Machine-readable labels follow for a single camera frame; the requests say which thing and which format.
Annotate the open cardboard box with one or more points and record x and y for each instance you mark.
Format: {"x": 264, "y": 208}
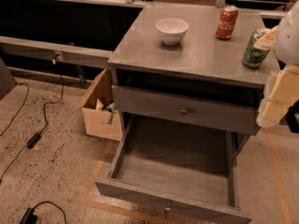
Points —
{"x": 100, "y": 117}

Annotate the red cola can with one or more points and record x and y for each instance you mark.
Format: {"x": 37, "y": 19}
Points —
{"x": 226, "y": 22}

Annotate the black power adapter with cable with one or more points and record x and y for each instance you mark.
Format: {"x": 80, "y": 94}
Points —
{"x": 29, "y": 120}

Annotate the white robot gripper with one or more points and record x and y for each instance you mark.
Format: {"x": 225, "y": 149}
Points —
{"x": 289, "y": 37}

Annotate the open grey lower drawer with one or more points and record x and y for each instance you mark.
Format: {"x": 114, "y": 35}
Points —
{"x": 176, "y": 168}

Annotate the items inside cardboard box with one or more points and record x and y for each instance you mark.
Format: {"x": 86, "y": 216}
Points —
{"x": 109, "y": 107}

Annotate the closed grey drawer brass knob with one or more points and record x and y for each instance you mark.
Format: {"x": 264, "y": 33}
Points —
{"x": 201, "y": 112}

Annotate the white ceramic bowl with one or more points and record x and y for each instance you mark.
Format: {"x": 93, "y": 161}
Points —
{"x": 171, "y": 30}

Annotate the green soda can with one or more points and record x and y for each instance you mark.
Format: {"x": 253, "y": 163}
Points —
{"x": 253, "y": 57}

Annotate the grey wooden drawer cabinet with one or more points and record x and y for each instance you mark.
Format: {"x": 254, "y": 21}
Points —
{"x": 199, "y": 66}

